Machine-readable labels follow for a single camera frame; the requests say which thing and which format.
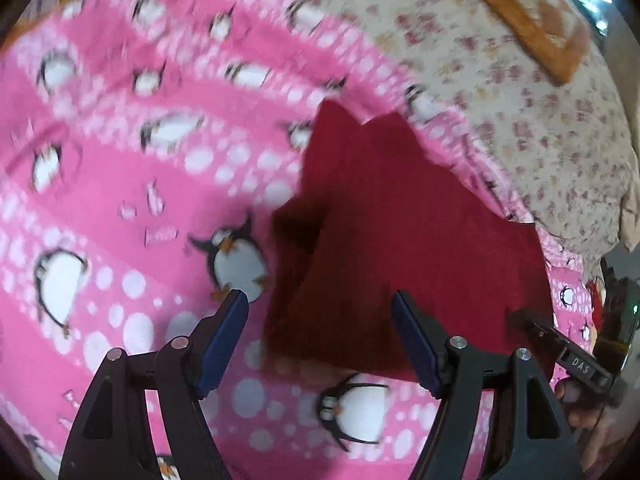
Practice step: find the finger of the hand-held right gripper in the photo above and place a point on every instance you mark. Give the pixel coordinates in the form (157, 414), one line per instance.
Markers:
(532, 324)

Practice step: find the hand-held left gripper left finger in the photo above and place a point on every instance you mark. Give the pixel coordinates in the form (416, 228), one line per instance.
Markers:
(220, 340)

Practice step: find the red and yellow object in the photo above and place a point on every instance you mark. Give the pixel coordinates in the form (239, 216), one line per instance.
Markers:
(597, 310)

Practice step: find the person's right hand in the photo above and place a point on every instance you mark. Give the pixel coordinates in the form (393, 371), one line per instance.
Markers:
(582, 407)

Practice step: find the pink penguin print blanket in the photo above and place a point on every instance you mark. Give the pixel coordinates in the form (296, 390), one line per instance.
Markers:
(150, 185)

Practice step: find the orange brown quilted cushion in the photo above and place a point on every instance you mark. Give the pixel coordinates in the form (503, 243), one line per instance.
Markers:
(530, 10)

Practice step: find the floral print quilt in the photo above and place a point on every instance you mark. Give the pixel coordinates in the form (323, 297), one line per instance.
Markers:
(525, 100)

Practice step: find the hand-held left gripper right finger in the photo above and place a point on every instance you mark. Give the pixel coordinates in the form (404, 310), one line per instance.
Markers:
(417, 340)

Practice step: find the dark red shirt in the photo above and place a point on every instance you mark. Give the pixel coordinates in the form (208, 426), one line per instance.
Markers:
(400, 240)

